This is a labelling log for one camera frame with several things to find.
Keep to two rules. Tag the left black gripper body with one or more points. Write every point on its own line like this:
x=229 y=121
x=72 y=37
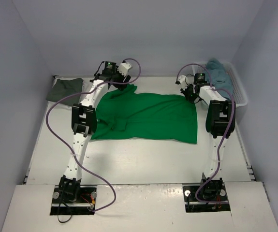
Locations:
x=121 y=82

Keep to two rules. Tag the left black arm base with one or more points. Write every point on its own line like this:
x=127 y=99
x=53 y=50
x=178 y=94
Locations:
x=65 y=208

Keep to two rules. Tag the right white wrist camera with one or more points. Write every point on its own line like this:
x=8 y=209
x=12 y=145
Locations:
x=183 y=81

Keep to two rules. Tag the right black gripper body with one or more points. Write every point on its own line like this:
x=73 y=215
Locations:
x=190 y=94

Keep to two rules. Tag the white plastic basket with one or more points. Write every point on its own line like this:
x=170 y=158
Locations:
x=239 y=93

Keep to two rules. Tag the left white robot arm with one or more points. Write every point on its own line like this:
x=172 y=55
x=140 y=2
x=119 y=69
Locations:
x=84 y=124

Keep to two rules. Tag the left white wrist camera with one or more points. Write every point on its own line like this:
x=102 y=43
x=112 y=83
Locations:
x=124 y=68

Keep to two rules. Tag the teal cloth in basket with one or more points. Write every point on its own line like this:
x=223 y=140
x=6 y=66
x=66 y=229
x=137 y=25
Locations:
x=220 y=78

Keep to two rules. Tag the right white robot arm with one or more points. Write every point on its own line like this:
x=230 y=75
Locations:
x=219 y=124

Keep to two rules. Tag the white t shirt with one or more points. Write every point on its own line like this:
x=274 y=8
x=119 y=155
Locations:
x=84 y=89

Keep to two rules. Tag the grey t shirt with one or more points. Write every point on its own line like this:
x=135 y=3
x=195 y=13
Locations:
x=65 y=90

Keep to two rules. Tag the green t shirt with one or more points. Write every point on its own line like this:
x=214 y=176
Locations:
x=128 y=115

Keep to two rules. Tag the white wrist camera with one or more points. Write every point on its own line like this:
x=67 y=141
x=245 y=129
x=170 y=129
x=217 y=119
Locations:
x=183 y=81
x=124 y=68

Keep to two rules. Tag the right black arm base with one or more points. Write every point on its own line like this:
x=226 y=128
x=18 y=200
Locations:
x=210 y=202

